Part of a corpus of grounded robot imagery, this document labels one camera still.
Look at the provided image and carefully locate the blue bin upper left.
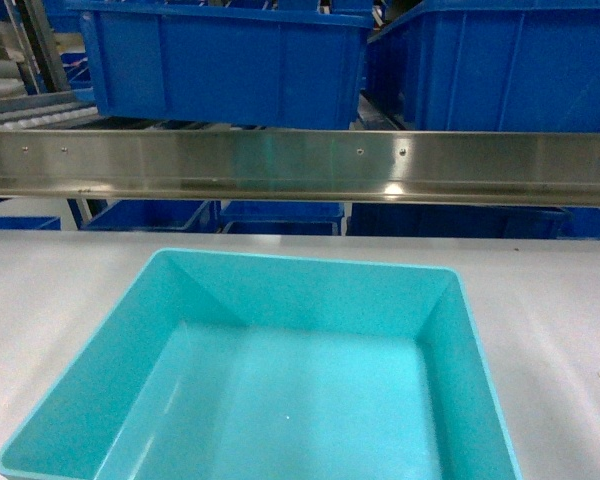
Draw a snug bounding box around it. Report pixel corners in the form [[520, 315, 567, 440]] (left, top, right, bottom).
[[68, 1, 372, 130]]

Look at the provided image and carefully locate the stainless steel shelf rack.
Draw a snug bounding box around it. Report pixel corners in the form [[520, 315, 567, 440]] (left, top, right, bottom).
[[0, 89, 600, 209]]

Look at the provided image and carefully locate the blue bin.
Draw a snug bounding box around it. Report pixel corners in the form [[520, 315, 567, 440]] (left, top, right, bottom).
[[366, 1, 600, 133], [68, 1, 372, 130]]

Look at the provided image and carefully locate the blue bin upper right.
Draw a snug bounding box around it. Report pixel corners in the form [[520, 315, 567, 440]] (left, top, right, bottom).
[[366, 1, 600, 133]]

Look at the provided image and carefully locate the teal plastic bin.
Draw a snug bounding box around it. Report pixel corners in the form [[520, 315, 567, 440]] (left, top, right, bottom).
[[0, 249, 521, 479]]

